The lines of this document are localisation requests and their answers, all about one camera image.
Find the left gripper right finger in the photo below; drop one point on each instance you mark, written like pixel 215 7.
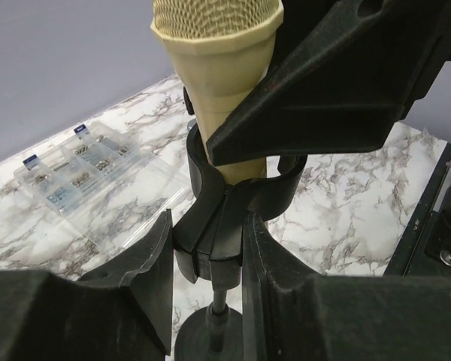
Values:
pixel 293 313

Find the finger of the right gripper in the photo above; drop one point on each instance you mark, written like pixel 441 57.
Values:
pixel 343 72

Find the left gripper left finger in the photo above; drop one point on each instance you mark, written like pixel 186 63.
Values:
pixel 121 310

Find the black round-base clip stand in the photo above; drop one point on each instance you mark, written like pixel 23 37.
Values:
pixel 208 245

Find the yellow microphone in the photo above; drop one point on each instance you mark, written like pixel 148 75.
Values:
pixel 219 49

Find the clear plastic screw organizer box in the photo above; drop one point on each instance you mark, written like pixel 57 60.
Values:
pixel 104 185

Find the black front mounting rail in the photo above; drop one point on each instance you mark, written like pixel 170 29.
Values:
pixel 425 246

